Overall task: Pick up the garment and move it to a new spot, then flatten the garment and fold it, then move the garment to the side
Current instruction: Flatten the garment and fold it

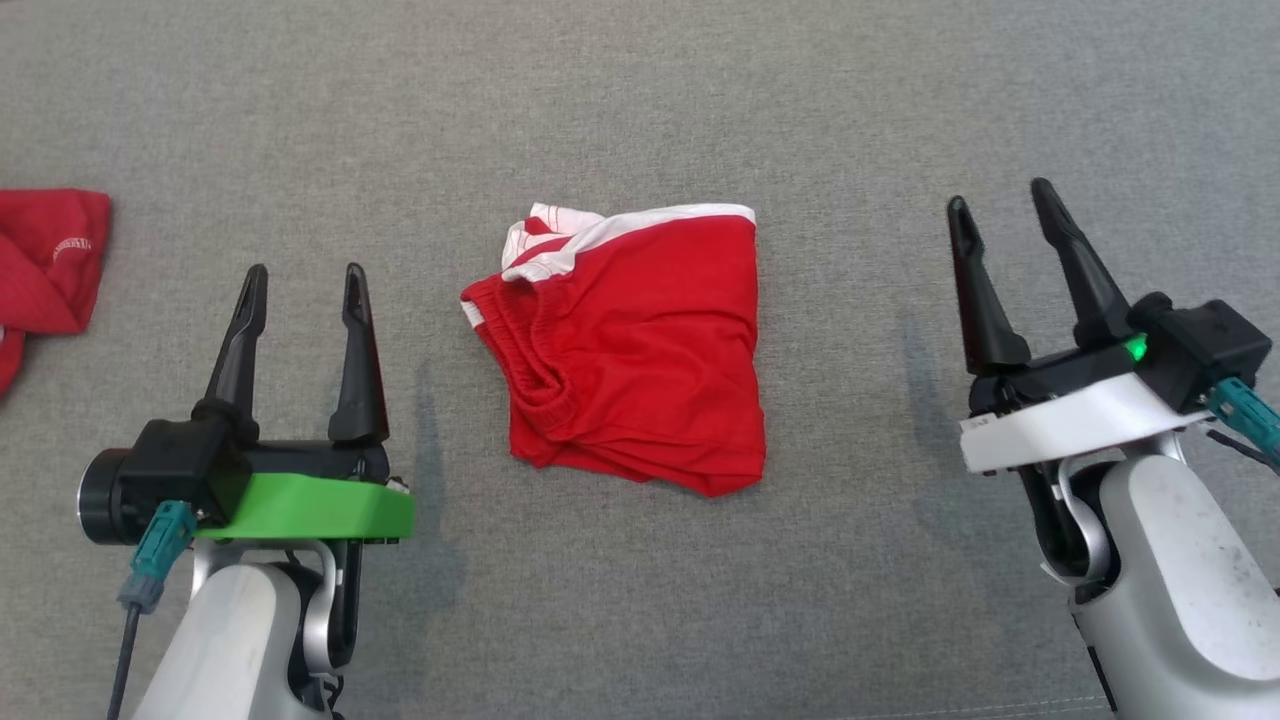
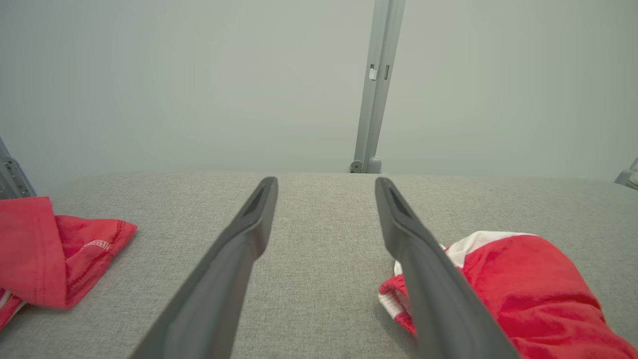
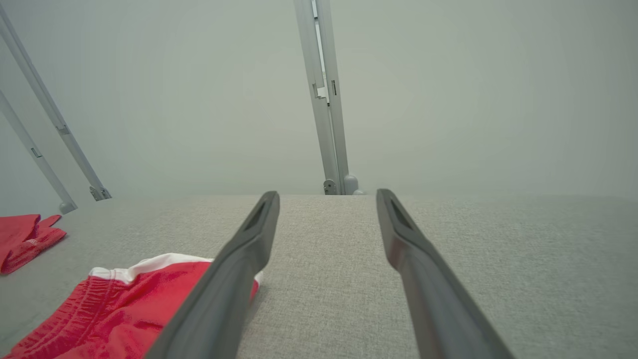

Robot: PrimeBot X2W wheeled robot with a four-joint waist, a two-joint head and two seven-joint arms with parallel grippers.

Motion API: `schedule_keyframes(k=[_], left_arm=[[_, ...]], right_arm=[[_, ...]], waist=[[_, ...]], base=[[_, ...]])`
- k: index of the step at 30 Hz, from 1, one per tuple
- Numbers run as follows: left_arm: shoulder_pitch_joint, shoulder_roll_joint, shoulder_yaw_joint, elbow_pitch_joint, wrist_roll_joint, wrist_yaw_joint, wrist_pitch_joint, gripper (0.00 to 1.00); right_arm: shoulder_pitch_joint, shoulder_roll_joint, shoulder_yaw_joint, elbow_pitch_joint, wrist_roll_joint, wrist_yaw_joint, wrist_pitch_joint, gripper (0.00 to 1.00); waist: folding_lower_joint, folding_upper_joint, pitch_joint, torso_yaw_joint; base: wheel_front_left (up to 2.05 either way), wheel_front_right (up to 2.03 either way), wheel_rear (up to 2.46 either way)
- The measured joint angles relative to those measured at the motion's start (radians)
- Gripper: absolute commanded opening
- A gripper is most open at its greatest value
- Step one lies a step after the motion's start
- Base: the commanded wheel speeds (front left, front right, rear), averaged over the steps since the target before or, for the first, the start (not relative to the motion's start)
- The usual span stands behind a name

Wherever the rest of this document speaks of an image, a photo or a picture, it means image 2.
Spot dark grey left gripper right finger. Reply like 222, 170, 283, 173
375, 177, 522, 359

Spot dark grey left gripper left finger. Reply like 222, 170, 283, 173
130, 176, 279, 359

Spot red jersey with number 23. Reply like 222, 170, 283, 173
0, 196, 138, 330

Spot red shorts with white stripe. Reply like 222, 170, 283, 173
377, 231, 638, 359

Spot grey partition post with caster foot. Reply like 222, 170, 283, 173
614, 157, 638, 191

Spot grey post with perforated bracket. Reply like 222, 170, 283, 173
0, 137, 37, 200

